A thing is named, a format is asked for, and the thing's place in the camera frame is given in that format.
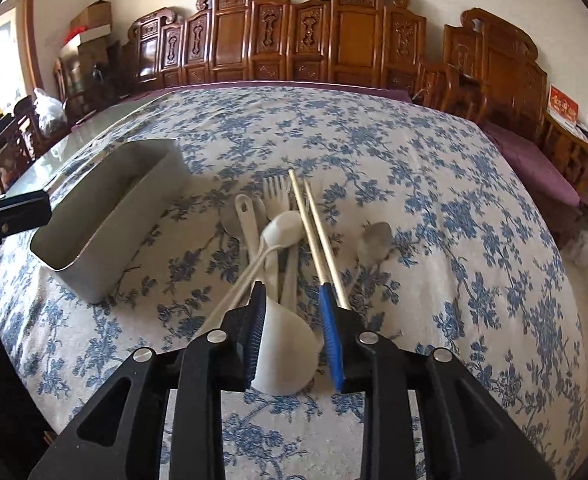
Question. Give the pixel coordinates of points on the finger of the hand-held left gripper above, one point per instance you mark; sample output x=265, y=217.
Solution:
x=18, y=207

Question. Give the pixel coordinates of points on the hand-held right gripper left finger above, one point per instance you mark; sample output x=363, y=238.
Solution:
x=258, y=330

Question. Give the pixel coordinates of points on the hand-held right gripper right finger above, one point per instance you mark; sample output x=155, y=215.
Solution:
x=330, y=335

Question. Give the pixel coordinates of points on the white plastic ladle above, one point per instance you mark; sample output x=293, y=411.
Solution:
x=289, y=350

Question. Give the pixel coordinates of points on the rectangular metal container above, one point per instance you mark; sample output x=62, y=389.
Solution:
x=98, y=270

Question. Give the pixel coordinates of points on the white plastic spoon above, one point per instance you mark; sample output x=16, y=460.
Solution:
x=281, y=230

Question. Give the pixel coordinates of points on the silver metal fork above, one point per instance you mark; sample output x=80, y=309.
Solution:
x=275, y=195

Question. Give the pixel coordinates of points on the wooden dining chair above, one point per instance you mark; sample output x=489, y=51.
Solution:
x=8, y=145

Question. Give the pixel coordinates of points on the white plastic bag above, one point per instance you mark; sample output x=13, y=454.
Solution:
x=48, y=110

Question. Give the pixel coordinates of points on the dark wooden cabinet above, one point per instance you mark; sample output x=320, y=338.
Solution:
x=88, y=75

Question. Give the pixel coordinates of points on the person's black clothing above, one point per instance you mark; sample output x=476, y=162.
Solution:
x=3, y=385

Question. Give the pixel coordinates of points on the blue floral tablecloth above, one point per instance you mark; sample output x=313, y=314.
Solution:
x=374, y=160

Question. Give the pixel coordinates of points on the white cardboard box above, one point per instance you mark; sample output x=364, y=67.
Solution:
x=91, y=35

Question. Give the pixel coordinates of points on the brown cardboard box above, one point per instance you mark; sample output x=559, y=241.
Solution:
x=93, y=12

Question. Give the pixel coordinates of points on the long purple cushion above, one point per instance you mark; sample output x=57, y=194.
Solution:
x=324, y=87

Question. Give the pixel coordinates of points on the purple seat cushion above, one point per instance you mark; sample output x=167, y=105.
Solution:
x=534, y=165

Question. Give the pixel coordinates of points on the long carved wooden sofa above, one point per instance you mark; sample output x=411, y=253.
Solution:
x=354, y=35

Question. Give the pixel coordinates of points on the short carved wooden sofa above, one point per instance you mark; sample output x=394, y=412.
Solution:
x=499, y=75

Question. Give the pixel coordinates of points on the red card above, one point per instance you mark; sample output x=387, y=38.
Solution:
x=563, y=102

